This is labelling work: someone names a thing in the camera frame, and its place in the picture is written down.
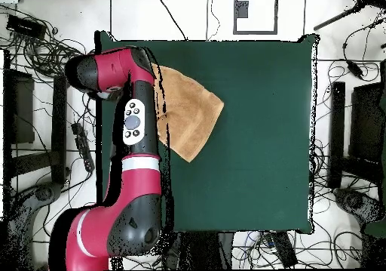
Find grey chair base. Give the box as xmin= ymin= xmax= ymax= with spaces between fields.
xmin=5 ymin=181 xmax=64 ymax=270
xmin=332 ymin=187 xmax=384 ymax=223

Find thin black cable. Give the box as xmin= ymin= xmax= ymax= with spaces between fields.
xmin=205 ymin=0 xmax=221 ymax=41

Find black bar stand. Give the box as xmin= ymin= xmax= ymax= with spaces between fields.
xmin=10 ymin=75 xmax=72 ymax=185

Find tangled black cables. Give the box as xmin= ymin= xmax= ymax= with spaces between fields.
xmin=0 ymin=8 xmax=97 ymax=85

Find black flat panel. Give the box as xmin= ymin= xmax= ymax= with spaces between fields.
xmin=349 ymin=82 xmax=386 ymax=163
xmin=3 ymin=69 xmax=35 ymax=145

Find black power adapter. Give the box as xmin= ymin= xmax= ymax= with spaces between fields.
xmin=346 ymin=60 xmax=366 ymax=80

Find black electronics box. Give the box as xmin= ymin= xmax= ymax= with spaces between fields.
xmin=6 ymin=14 xmax=47 ymax=41

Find orange terry towel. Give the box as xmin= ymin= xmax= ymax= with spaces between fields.
xmin=150 ymin=63 xmax=225 ymax=163

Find black power strip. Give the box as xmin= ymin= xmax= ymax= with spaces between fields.
xmin=71 ymin=122 xmax=96 ymax=174

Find dark green table cloth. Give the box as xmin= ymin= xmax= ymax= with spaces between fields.
xmin=94 ymin=30 xmax=317 ymax=234

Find black pole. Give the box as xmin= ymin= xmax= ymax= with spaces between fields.
xmin=313 ymin=2 xmax=366 ymax=32

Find grey square floor frame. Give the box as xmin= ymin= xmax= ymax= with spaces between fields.
xmin=232 ymin=0 xmax=279 ymax=35

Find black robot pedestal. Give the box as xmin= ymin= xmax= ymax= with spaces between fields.
xmin=168 ymin=231 xmax=234 ymax=270

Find black upright bar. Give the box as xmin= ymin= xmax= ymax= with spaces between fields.
xmin=327 ymin=82 xmax=346 ymax=189

